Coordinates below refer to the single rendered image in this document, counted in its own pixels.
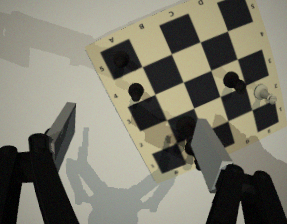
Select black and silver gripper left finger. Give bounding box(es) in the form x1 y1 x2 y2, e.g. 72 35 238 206
0 102 80 224

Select black and cream chessboard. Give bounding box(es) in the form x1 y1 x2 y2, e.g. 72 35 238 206
85 0 287 184

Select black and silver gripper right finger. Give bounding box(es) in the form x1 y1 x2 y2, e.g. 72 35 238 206
191 118 287 224

